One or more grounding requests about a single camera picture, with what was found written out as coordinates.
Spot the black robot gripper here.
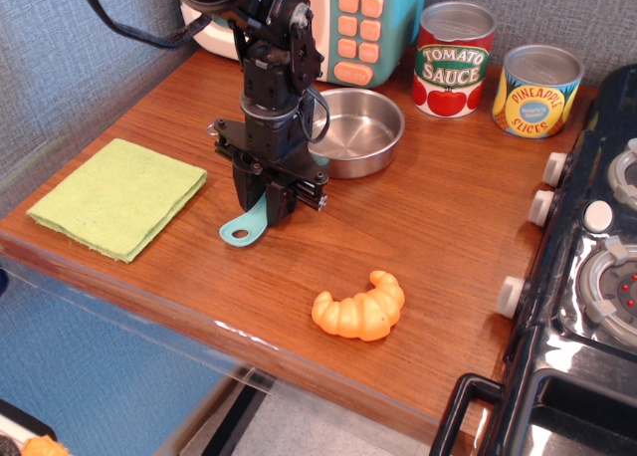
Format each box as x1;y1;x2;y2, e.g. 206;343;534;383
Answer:
212;105;327;227

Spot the teal dish brush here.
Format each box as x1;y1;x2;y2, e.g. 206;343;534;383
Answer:
219;152;328;248

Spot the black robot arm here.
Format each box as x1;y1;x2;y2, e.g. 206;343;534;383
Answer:
180;0;328;227

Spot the stainless steel pot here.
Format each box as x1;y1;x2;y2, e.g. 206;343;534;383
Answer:
206;87;406;180

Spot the green folded cloth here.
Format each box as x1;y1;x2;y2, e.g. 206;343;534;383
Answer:
27;138;207;263

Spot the orange toy croissant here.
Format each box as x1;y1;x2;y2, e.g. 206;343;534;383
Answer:
311;270;405;342

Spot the teal toy microwave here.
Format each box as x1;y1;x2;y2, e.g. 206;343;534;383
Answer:
181;0;424;89

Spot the tomato sauce can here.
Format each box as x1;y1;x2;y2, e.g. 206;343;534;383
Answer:
412;1;497;118

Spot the pineapple slices can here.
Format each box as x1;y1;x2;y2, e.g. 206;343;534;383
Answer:
492;44;584;139

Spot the orange fuzzy object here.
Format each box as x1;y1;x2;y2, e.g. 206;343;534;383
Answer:
21;435;71;456

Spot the black toy stove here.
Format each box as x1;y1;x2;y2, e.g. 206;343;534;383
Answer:
431;65;636;455

